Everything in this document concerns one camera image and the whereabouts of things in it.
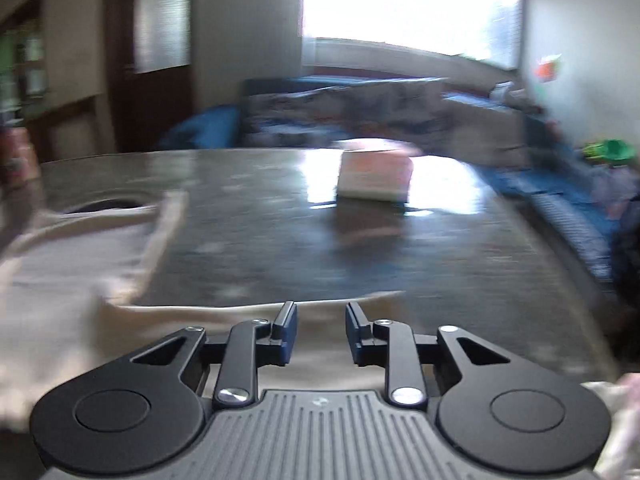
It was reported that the green toy bowl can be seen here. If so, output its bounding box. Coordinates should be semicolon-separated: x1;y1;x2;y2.
582;139;636;166

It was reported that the wooden sideboard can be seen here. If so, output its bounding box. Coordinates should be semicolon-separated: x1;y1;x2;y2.
1;94;113;162

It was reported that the dark wooden door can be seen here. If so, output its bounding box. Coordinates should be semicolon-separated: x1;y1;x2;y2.
104;0;194;152

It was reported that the cream sweatshirt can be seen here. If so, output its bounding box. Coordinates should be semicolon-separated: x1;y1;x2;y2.
1;191;408;432

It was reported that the left butterfly cushion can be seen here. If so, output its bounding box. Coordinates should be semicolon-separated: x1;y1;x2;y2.
242;87;347;148

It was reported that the butterfly cushion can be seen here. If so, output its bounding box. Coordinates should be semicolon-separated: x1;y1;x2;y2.
242;87;347;148
342;78;454;153

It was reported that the quilted grey table cover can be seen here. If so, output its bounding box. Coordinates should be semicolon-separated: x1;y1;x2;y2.
0;146;616;411

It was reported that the black induction cooktop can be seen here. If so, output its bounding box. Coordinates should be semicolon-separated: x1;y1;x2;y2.
64;197;146;214

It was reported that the pink cartoon water bottle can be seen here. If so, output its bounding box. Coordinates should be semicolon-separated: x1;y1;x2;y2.
1;127;40;190

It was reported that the gloved right hand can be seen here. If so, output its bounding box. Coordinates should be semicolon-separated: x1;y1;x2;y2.
582;373;640;480

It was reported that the window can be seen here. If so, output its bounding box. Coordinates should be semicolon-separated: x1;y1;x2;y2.
303;0;523;70

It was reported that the beige sofa cushion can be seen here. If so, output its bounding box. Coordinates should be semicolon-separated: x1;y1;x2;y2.
444;96;530;169

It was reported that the white plush toy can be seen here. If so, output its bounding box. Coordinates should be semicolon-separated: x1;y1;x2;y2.
489;80;527;107

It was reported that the dark wooden display cabinet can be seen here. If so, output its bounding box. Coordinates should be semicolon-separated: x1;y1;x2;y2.
1;0;48;126

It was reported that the right butterfly cushion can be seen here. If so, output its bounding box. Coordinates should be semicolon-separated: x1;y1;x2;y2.
342;78;454;153

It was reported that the child in dark clothes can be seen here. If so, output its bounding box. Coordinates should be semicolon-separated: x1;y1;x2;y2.
606;194;640;340

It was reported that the blue sofa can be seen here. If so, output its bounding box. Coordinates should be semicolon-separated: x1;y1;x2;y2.
158;77;639;288

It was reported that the pink white tissue pack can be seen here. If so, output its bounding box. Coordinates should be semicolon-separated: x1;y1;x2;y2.
335;138;421;204

